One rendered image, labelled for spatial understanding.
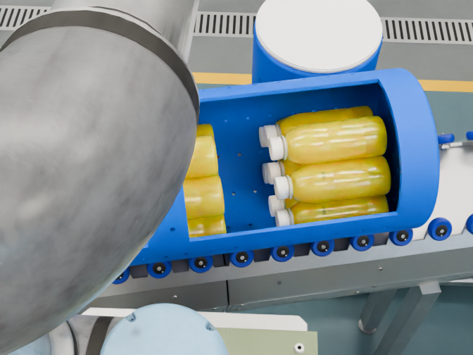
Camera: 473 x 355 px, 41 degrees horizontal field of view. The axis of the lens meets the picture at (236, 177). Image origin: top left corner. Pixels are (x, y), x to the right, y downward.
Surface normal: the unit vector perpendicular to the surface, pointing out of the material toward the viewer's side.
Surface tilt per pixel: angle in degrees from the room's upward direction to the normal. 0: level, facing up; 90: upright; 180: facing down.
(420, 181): 57
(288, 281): 71
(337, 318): 0
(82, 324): 36
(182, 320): 8
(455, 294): 0
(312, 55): 0
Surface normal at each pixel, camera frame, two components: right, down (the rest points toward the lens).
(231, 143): 0.13, 0.39
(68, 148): 0.61, -0.29
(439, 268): 0.14, 0.59
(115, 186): 0.75, 0.07
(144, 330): 0.14, -0.54
